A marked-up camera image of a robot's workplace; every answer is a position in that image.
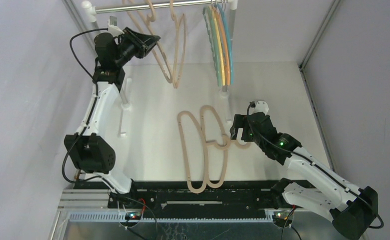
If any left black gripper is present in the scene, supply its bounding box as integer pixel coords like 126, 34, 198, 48
114, 28, 160, 68

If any beige plastic hanger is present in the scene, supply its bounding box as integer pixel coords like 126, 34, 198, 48
200, 105, 251, 189
170, 0, 187, 89
177, 110, 212, 194
127, 0, 174, 84

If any green wire hanger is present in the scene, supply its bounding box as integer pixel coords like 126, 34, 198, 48
202, 6, 222, 87

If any yellow wire hanger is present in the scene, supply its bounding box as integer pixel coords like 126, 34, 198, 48
209, 6, 226, 87

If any orange wire hanger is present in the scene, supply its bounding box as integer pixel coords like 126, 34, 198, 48
211, 5, 230, 87

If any blue wire hanger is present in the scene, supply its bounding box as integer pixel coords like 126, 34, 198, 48
215, 4, 234, 86

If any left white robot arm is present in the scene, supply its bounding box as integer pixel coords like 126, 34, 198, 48
63, 27, 160, 209

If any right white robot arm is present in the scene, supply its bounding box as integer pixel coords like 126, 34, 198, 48
230, 112, 380, 240

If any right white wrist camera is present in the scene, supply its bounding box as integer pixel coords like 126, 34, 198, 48
250, 100, 269, 115

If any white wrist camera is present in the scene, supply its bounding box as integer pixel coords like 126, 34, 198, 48
107, 16, 124, 37
250, 100, 269, 115

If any right black camera cable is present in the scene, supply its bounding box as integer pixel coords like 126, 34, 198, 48
246, 103, 384, 230

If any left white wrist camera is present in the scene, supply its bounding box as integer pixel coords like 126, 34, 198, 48
107, 16, 124, 37

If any white clothes rack frame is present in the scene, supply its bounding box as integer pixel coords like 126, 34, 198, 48
81, 0, 238, 123

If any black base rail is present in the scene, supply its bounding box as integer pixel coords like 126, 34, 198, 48
72, 180, 341, 220

